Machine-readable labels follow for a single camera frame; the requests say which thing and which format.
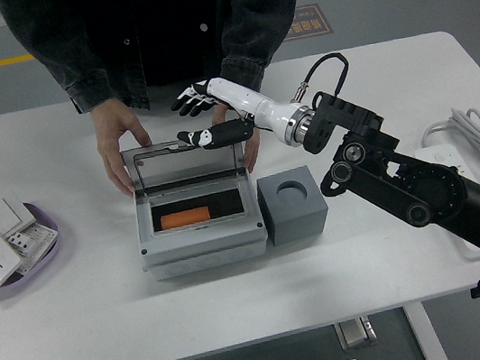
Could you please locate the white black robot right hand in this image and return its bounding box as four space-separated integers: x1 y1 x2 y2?
167 63 315 163

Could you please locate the purple plastic tray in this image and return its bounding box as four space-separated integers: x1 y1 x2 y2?
0 198 71 300

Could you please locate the grey electrical enclosure box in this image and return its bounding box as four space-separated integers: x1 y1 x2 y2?
130 168 273 285

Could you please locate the person's right hand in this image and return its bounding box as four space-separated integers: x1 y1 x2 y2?
88 95 162 200

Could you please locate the white table leg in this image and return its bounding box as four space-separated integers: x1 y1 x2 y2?
402 297 450 360

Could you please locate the grey cube with round hole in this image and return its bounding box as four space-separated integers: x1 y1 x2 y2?
254 162 335 249

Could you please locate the orange cylinder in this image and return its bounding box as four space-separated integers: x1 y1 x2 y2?
159 205 214 232

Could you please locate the person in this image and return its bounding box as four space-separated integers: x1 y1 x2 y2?
0 0 322 134

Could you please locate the white perforated socket module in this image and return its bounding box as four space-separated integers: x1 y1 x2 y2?
3 217 63 274

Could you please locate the transparent hinged box lid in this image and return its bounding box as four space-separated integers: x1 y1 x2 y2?
119 127 253 197

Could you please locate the metal table bracket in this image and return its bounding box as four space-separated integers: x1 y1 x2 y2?
333 313 379 353

